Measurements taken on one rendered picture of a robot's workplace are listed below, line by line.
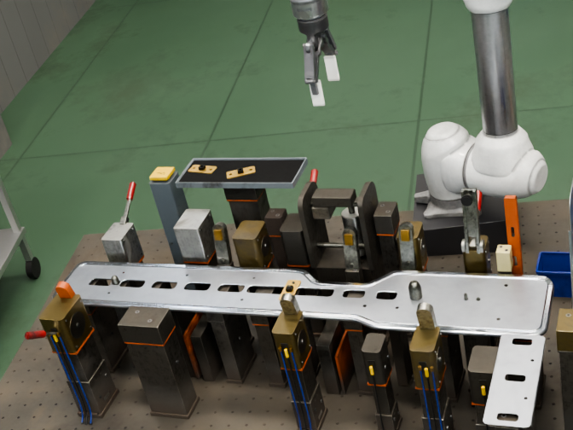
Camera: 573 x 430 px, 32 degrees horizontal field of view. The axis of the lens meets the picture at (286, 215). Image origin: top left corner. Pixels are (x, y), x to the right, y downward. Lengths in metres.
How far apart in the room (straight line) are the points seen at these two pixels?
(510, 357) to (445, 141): 0.90
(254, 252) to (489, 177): 0.73
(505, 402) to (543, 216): 1.18
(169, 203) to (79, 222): 2.30
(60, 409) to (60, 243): 2.25
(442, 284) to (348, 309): 0.25
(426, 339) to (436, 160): 0.85
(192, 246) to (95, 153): 3.16
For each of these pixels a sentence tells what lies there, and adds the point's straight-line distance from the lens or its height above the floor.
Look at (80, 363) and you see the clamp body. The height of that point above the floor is 0.90.
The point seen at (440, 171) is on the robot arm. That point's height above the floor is 0.98.
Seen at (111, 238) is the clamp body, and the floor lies 1.06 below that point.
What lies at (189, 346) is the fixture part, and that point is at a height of 0.82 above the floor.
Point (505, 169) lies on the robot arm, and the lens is 2.90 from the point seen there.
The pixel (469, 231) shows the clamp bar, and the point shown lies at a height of 1.10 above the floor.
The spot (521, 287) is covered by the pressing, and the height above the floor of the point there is 1.00.
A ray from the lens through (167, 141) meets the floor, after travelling 5.79.
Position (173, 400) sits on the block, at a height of 0.76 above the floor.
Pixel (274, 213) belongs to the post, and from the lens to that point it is 2.74.
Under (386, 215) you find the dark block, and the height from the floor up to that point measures 1.12.
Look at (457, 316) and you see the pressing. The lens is 2.43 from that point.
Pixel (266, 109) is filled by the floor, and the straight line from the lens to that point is 5.85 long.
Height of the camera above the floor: 2.54
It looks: 32 degrees down
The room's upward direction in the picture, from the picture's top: 13 degrees counter-clockwise
